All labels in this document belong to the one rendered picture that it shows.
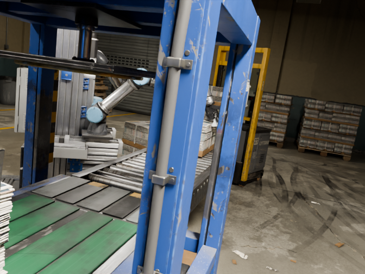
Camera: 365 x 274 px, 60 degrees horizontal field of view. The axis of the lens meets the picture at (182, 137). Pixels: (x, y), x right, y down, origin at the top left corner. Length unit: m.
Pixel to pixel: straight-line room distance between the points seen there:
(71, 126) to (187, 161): 2.12
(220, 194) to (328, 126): 7.04
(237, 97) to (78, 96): 1.68
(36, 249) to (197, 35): 0.72
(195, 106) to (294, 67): 9.25
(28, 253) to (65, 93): 1.78
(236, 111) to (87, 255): 0.66
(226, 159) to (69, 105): 1.69
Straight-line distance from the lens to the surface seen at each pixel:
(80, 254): 0.96
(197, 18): 0.54
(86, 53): 1.03
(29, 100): 1.56
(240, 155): 4.50
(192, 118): 0.54
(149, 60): 10.69
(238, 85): 1.13
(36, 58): 0.79
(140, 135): 3.04
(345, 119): 8.18
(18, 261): 0.95
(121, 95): 2.27
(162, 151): 0.53
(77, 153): 2.35
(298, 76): 9.75
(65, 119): 2.61
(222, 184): 1.18
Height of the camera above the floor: 1.30
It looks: 10 degrees down
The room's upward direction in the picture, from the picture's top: 8 degrees clockwise
